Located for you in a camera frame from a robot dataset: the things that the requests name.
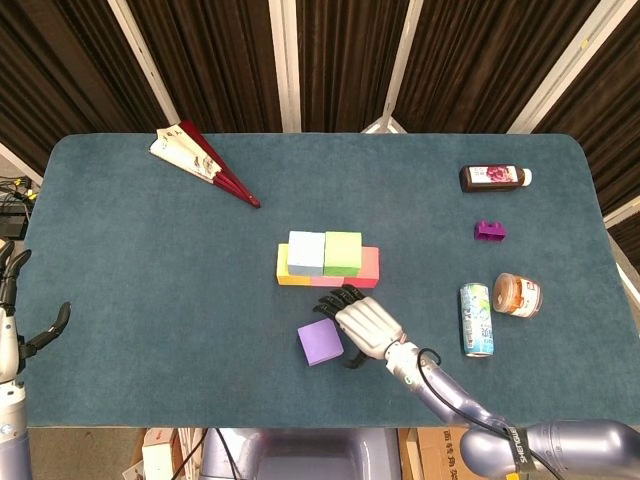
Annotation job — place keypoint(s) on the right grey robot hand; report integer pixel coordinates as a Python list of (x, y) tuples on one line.
[(367, 322)]

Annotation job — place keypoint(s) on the red and white folding fan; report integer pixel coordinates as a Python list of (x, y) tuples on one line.
[(190, 157)]

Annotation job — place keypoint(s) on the white green drink can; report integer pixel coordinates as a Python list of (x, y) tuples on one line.
[(477, 320)]

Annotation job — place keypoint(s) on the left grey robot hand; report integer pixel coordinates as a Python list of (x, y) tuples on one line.
[(10, 325)]

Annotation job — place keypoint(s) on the brown cardboard box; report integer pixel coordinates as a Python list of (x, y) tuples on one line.
[(445, 450)]

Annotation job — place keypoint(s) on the brown bottle with white cap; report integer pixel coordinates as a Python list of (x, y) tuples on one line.
[(490, 179)]

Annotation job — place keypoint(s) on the green foam cube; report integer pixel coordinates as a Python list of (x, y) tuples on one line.
[(342, 252)]

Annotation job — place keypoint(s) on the clear jar with orange contents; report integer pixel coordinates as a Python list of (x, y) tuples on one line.
[(517, 295)]

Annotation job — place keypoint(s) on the dark brown curtain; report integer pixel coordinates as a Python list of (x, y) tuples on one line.
[(225, 60)]

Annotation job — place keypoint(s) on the white cardboard box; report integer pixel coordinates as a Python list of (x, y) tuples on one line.
[(157, 455)]

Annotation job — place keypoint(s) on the grey robot torso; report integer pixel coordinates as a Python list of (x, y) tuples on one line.
[(310, 455)]

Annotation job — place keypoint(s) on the light wooden plank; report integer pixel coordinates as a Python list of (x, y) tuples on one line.
[(412, 455)]

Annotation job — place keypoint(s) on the purple foam cube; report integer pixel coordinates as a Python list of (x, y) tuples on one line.
[(320, 342)]

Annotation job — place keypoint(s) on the white frame post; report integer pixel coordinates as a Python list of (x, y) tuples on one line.
[(144, 60), (410, 50), (565, 65), (285, 65)]

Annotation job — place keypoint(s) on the purple plastic block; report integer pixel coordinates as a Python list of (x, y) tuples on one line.
[(490, 232)]

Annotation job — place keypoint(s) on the yellow foam cube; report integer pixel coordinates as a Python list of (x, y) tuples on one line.
[(283, 267)]

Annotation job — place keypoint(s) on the black floor box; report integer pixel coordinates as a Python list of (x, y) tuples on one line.
[(12, 225)]

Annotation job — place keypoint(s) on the red foam cube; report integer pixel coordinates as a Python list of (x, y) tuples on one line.
[(369, 267)]

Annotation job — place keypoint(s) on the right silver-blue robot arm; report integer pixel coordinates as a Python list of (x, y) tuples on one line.
[(500, 430)]

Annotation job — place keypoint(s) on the pink foam cube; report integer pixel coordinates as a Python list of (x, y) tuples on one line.
[(326, 281)]

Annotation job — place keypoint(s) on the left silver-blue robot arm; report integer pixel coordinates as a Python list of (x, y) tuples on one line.
[(12, 435)]

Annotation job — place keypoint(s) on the light blue foam cube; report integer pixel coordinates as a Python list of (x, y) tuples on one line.
[(305, 252)]

